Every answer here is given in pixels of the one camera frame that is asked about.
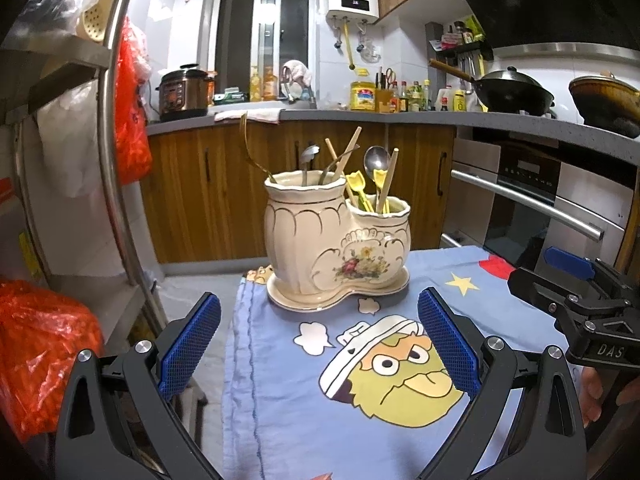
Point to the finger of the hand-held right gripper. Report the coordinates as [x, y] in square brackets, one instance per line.
[565, 262]
[540, 290]

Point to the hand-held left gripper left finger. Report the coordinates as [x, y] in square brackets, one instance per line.
[192, 345]

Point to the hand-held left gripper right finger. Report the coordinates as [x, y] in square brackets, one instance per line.
[447, 342]

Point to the cream floral ceramic utensil holder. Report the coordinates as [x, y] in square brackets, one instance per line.
[300, 240]

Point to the thick wooden chopstick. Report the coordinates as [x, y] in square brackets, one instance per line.
[390, 180]

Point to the large silver spoon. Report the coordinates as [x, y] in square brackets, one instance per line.
[377, 160]

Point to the silver fork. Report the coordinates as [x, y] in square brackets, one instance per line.
[327, 172]

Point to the thin pale bamboo chopstick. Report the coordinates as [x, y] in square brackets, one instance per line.
[334, 155]
[352, 145]

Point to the small silver spoon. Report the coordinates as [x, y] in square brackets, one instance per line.
[311, 152]

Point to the person's right hand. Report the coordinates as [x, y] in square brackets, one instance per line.
[597, 392]

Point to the built-in steel oven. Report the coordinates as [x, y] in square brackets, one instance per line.
[530, 180]

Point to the blue cartoon printed cloth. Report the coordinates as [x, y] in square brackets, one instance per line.
[280, 385]

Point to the wooden kitchen cabinets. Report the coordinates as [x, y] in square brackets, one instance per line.
[200, 200]

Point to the crumpled red plastic bag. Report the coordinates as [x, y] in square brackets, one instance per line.
[45, 355]

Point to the brown frying pan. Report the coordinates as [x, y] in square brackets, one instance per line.
[605, 102]

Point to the black wok with lid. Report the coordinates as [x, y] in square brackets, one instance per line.
[515, 92]

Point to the row of sauce bottles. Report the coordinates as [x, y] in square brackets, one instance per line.
[430, 100]

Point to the hanging red plastic bag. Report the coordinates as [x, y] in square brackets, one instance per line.
[131, 125]

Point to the white plastic bag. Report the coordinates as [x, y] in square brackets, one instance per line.
[70, 145]

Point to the white towel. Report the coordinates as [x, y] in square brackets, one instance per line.
[247, 116]

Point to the metal shelf rack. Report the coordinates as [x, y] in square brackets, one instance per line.
[107, 125]

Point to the wooden knife block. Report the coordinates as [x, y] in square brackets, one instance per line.
[385, 102]

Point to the brown electric pressure cooker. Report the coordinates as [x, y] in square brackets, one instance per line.
[182, 95]

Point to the green box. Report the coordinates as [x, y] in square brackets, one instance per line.
[231, 96]

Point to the black range hood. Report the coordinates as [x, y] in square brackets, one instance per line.
[550, 5]

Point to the yellow cooking oil jug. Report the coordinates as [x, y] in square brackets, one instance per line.
[363, 97]

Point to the yellow oil bottle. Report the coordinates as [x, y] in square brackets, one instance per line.
[256, 87]

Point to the orange oil bottle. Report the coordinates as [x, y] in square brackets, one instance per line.
[270, 87]

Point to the metal faucet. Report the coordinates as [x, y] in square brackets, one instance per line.
[305, 97]

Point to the crumpled white rag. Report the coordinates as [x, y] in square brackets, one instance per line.
[298, 71]

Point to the kitchen window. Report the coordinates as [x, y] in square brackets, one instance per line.
[265, 25]

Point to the yellow plastic colander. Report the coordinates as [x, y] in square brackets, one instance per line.
[97, 20]

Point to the wall spice rack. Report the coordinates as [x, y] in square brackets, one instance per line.
[460, 42]

